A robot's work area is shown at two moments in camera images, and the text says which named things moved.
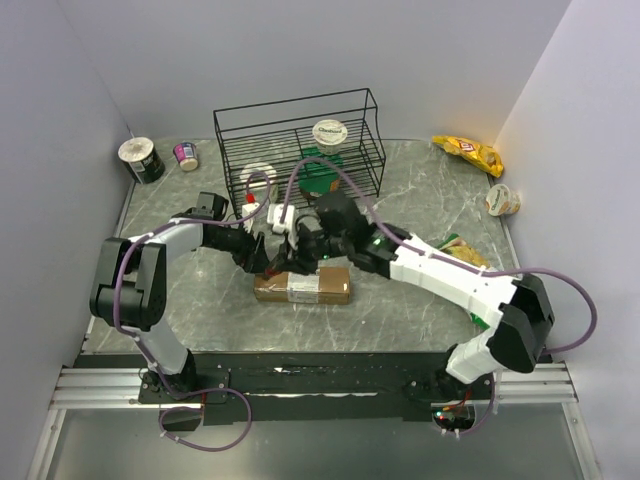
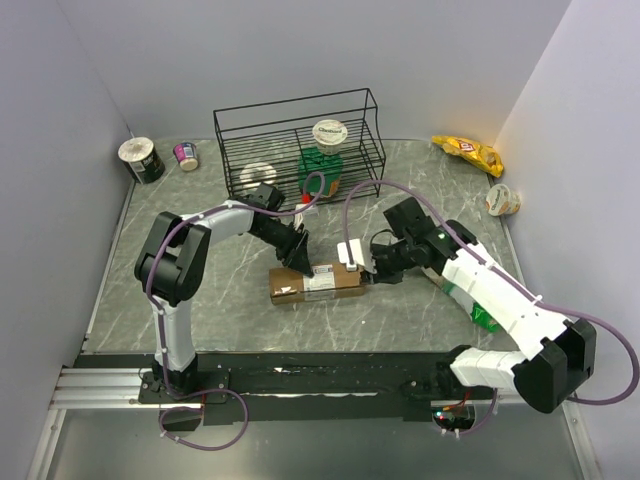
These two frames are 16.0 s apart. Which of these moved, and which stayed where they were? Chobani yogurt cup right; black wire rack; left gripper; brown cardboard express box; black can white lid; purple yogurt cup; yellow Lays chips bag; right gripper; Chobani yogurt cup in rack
Moved: brown cardboard express box; left gripper; right gripper
Stayed: purple yogurt cup; Chobani yogurt cup right; black can white lid; Chobani yogurt cup in rack; yellow Lays chips bag; black wire rack
